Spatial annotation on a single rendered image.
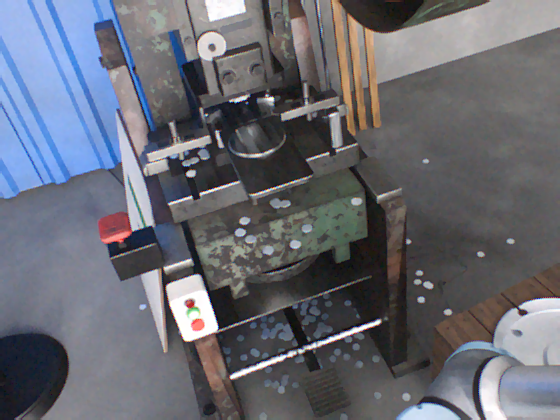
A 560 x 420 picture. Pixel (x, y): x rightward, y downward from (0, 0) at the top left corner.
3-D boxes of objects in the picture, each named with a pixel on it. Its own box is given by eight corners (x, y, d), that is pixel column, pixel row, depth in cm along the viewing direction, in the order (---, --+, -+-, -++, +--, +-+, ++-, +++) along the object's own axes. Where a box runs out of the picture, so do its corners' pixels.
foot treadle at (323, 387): (354, 413, 150) (353, 402, 147) (317, 428, 149) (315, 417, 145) (280, 258, 194) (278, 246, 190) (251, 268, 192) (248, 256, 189)
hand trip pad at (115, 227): (142, 257, 119) (131, 230, 114) (112, 267, 118) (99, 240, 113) (137, 235, 125) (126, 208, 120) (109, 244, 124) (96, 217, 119)
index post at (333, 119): (343, 145, 135) (340, 109, 128) (331, 149, 134) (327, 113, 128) (339, 139, 137) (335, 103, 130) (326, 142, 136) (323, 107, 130)
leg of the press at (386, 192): (430, 365, 170) (441, 88, 111) (393, 380, 168) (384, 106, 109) (314, 182, 238) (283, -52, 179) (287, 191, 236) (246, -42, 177)
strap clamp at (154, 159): (216, 155, 139) (206, 118, 132) (145, 177, 136) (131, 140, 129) (210, 142, 143) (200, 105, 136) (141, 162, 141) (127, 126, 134)
